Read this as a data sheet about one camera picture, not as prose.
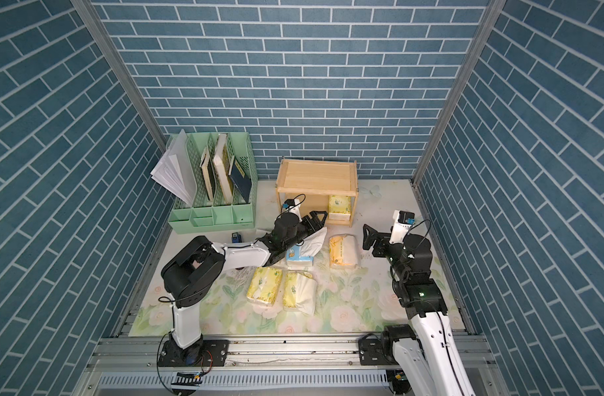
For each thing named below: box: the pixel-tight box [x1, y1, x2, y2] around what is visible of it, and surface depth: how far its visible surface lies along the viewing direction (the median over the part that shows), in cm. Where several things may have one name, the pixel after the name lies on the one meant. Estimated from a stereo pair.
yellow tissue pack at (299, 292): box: [282, 270, 318, 316], surface depth 84 cm
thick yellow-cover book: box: [212, 133, 235, 205], surface depth 100 cm
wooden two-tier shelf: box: [274, 158, 359, 228], surface depth 96 cm
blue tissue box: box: [285, 226, 328, 270], surface depth 91 cm
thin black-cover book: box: [199, 146, 217, 202], surface depth 103 cm
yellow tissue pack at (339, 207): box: [328, 194, 353, 222], surface depth 104 cm
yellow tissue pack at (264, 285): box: [245, 266, 284, 307], surface depth 86 cm
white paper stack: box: [150, 128, 197, 207], surface depth 95 cm
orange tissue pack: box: [328, 234, 359, 268], surface depth 95 cm
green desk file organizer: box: [168, 132, 259, 236], surface depth 105 cm
